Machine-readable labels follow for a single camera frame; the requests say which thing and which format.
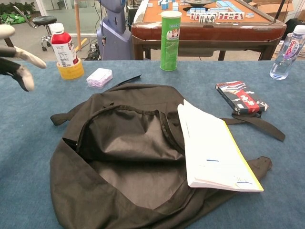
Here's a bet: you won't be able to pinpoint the brown mahjong table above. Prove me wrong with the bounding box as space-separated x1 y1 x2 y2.
131 0 287 61

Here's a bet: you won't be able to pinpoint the long blue-backed mahjong tile stack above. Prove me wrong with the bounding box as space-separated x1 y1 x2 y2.
215 0 241 13

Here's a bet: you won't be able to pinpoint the green fabric heap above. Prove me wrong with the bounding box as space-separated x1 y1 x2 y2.
0 13 31 25

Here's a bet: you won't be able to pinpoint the yellow tape roll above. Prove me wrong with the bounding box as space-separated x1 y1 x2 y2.
56 59 85 81

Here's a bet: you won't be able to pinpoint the white-faced mahjong tile row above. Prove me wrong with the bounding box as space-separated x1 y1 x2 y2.
186 11 246 21

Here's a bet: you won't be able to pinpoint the black red card box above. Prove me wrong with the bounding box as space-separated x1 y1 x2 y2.
215 80 269 116

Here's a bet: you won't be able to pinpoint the wooden pole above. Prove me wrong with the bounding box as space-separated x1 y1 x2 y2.
74 0 82 51

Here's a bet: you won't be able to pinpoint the short blue-backed mahjong tile stack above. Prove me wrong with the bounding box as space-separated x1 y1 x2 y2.
158 0 179 11

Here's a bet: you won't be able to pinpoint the green potted plants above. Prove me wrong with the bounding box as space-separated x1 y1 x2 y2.
0 1 36 15

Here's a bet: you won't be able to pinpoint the blue robot stand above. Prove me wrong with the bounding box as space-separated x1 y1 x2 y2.
96 0 134 61

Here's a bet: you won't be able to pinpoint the black round stool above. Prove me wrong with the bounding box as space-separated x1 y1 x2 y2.
13 5 58 52

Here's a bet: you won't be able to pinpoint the upright bamboo mahjong tiles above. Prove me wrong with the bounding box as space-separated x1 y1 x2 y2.
198 14 216 24

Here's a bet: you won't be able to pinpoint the dark table leg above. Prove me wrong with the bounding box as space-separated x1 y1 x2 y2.
3 35 19 57

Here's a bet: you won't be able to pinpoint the floor cable tangle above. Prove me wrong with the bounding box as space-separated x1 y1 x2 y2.
84 38 101 61

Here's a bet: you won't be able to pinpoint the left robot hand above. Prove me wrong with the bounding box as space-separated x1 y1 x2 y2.
0 24 47 93

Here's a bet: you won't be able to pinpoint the white paperback book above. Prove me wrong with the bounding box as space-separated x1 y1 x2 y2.
177 99 264 193

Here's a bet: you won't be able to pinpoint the blue felt tablecloth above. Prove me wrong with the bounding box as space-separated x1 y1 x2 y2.
0 60 305 229

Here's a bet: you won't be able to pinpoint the red drink bottle white cap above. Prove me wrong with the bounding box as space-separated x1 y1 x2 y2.
49 22 79 68

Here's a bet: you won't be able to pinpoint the green chip can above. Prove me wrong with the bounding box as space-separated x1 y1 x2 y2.
160 10 183 72

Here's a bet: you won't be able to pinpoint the clear water bottle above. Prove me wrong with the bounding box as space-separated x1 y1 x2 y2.
269 24 305 81

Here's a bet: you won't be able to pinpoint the black fabric backpack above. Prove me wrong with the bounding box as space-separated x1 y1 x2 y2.
49 74 286 229

